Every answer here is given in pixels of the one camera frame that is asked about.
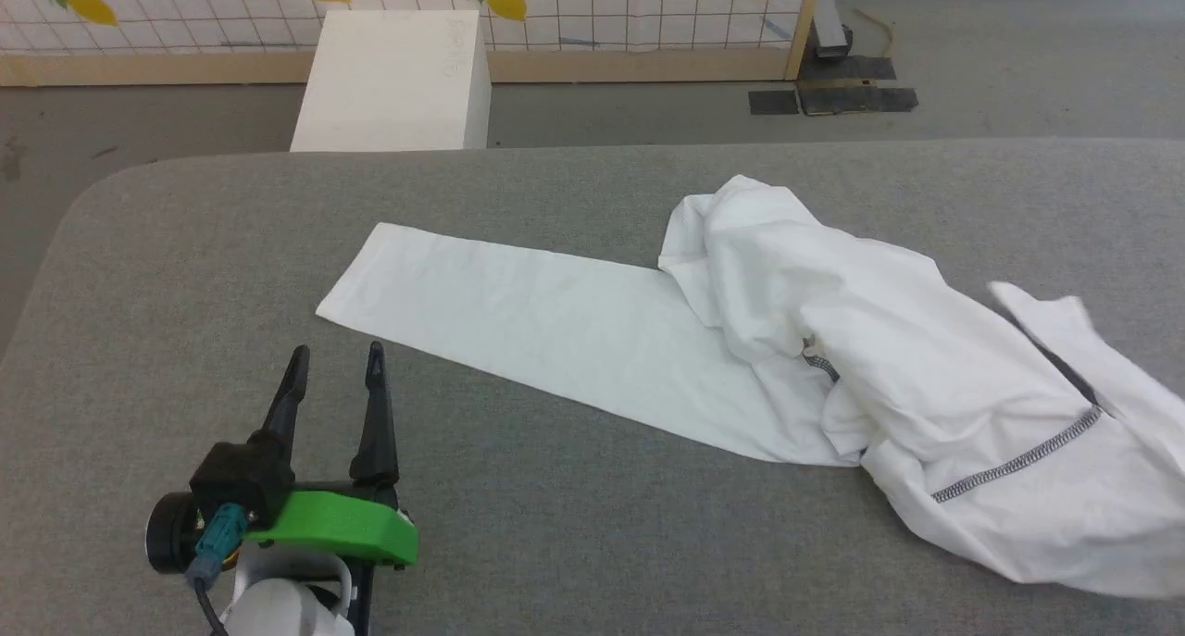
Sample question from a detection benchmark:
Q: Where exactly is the black cable with teal plug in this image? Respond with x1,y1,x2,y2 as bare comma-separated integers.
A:
184,504,253,636

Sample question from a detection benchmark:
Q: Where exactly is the grey metal post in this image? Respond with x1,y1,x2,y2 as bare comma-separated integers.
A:
812,0,854,60

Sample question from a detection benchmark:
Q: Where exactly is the lemon-patterned grid wall panel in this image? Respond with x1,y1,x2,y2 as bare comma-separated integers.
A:
0,0,827,88

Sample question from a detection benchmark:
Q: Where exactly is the white garment with grey stitching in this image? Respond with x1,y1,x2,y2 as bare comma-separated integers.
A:
315,174,1185,602

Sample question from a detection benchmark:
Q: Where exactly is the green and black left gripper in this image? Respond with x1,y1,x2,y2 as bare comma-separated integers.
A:
243,341,420,636

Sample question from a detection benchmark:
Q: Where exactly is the white rectangular box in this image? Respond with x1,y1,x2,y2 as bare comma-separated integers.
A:
290,9,493,153

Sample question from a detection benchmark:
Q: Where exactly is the dark base plate under post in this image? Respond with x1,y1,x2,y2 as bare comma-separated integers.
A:
801,55,898,82

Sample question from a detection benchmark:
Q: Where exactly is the thin tan floor cable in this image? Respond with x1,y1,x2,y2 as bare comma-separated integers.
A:
852,5,898,58

